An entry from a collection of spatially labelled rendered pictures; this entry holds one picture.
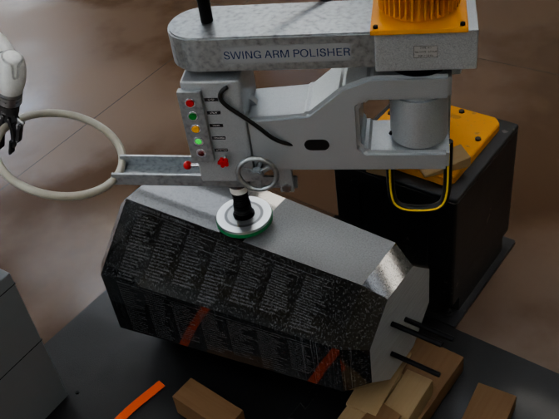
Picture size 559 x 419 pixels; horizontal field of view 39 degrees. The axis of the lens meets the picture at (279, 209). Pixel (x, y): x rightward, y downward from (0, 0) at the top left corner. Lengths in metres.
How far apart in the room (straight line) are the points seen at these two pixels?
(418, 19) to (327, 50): 0.28
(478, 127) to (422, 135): 0.97
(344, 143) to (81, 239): 2.23
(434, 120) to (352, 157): 0.30
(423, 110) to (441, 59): 0.21
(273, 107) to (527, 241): 1.91
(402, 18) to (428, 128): 0.40
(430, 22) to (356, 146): 0.51
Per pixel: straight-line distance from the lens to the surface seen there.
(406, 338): 3.15
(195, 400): 3.43
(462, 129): 3.56
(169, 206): 3.24
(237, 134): 2.66
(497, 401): 3.40
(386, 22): 2.41
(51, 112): 3.23
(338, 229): 3.00
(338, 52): 2.45
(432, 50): 2.42
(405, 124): 2.61
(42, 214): 4.80
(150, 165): 3.04
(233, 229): 2.98
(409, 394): 3.25
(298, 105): 2.65
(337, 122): 2.60
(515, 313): 3.83
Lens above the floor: 2.84
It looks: 40 degrees down
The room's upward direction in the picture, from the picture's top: 9 degrees counter-clockwise
